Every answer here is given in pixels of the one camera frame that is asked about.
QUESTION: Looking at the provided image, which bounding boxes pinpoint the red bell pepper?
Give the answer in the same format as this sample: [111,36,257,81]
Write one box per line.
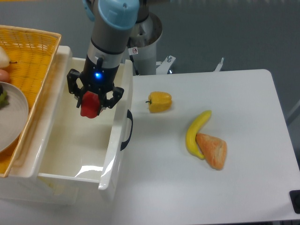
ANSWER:
[80,91,100,119]

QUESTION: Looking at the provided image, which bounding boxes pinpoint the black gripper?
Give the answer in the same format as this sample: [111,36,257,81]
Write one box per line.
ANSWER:
[67,56,124,115]

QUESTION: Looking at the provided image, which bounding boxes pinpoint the white pear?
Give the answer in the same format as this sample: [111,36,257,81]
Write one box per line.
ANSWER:
[0,47,17,69]

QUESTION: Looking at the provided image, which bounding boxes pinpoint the black corner device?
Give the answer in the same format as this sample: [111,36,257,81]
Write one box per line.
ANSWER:
[289,190,300,214]

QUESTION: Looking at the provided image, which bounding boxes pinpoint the yellow banana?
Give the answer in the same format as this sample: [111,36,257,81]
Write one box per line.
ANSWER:
[185,110,212,160]

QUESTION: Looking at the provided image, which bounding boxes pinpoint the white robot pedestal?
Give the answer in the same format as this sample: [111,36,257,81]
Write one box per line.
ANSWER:
[123,13,176,75]

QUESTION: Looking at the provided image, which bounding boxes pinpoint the yellow woven basket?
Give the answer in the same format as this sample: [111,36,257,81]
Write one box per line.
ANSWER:
[0,25,61,178]

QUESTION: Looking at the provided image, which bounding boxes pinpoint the green grapes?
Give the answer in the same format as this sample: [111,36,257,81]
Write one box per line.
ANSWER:
[0,84,9,108]

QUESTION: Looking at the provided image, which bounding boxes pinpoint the orange bread wedge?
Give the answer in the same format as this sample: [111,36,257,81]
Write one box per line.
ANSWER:
[196,133,227,170]

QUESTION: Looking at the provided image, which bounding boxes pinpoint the white drawer cabinet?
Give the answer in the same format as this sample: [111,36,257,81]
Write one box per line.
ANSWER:
[0,46,115,204]

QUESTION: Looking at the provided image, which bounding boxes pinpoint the black drawer handle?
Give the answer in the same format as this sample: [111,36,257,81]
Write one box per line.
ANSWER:
[120,110,134,151]

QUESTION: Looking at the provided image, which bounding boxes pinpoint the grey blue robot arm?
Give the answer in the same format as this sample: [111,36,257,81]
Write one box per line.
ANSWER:
[67,0,147,119]

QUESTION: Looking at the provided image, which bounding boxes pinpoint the white upper drawer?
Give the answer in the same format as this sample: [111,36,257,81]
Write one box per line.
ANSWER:
[38,60,133,192]

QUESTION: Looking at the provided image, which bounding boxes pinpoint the pink peach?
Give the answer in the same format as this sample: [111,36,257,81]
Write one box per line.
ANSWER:
[0,69,11,83]

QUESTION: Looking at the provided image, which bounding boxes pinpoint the yellow bell pepper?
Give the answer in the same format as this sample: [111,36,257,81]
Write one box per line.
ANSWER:
[145,91,172,113]

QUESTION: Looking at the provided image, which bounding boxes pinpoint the grey ribbed plate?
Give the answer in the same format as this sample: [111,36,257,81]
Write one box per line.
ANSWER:
[0,82,29,151]

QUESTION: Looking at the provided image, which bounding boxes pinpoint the white table bracket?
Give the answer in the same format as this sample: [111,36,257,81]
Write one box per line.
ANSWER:
[214,57,224,72]

